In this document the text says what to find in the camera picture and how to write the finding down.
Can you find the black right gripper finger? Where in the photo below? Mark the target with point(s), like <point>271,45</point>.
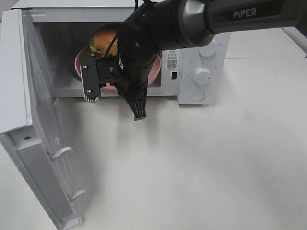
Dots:
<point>137,103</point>

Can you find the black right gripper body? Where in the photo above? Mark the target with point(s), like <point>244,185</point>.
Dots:
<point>133,66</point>

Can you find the pink plate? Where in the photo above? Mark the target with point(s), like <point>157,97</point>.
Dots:
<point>111,90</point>

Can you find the burger with sesame bun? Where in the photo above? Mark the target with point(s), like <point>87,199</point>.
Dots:
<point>101,40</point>

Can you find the round white door button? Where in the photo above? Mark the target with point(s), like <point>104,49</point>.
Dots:
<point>198,95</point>

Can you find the white microwave door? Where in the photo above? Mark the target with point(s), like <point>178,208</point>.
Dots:
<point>29,126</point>

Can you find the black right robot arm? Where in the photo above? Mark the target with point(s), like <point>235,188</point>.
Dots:
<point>180,24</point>

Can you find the white warning label sticker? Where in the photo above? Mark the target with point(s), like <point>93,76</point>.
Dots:
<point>172,60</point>

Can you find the white microwave oven body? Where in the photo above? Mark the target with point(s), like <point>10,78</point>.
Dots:
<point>60,29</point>

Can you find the lower white microwave knob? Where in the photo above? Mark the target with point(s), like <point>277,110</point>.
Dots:
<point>202,76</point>

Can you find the white microwave knob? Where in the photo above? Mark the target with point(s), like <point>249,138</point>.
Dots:
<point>202,76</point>
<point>208,50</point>

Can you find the upper white microwave knob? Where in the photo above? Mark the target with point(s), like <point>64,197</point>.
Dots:
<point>208,50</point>

